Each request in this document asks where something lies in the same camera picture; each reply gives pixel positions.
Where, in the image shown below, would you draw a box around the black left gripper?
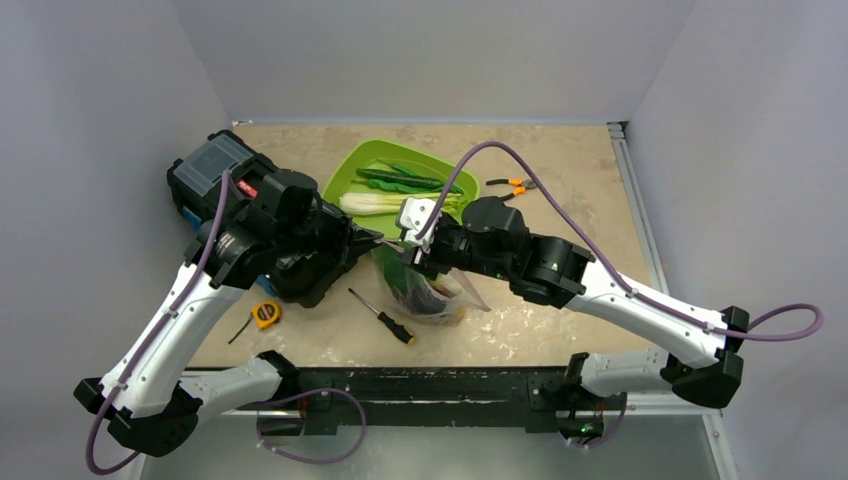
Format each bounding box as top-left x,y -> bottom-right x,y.
276,202 -> 383,265

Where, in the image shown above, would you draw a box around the purple eggplant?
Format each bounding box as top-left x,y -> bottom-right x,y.
399,288 -> 447,316

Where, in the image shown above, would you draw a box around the clear zip top bag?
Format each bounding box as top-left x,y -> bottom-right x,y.
370,244 -> 491,326

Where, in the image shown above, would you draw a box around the green bok choy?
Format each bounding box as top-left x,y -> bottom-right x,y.
371,245 -> 429,305

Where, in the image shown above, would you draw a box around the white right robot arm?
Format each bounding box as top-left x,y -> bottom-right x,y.
396,197 -> 750,409

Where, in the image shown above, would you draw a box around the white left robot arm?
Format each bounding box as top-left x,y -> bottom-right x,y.
73,169 -> 357,457

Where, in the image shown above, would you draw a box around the white napa cabbage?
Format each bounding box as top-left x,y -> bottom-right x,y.
339,192 -> 440,216

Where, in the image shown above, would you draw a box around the green chili pepper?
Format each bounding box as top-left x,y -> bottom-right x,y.
357,165 -> 445,193

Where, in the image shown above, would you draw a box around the orange black pliers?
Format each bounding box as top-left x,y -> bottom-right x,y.
485,178 -> 538,202

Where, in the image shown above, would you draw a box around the black toolbox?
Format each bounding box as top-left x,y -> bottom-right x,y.
166,130 -> 377,308

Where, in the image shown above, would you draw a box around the dark green cucumber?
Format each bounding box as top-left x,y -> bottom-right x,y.
356,169 -> 444,190

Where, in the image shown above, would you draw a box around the green plastic tray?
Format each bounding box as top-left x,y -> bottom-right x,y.
321,139 -> 481,240

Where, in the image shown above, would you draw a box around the black yellow screwdriver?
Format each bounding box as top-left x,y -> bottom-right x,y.
348,288 -> 416,345

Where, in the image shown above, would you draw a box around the yellow tape measure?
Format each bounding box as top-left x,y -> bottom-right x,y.
227,301 -> 282,345

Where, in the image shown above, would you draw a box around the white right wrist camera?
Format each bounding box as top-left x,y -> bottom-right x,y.
396,197 -> 436,251

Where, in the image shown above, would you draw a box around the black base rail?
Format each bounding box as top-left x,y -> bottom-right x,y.
248,366 -> 635,435

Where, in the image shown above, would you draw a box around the aluminium frame rail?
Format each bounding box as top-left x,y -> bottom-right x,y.
626,392 -> 720,416

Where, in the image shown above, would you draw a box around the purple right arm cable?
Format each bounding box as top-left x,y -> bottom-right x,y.
413,140 -> 825,343

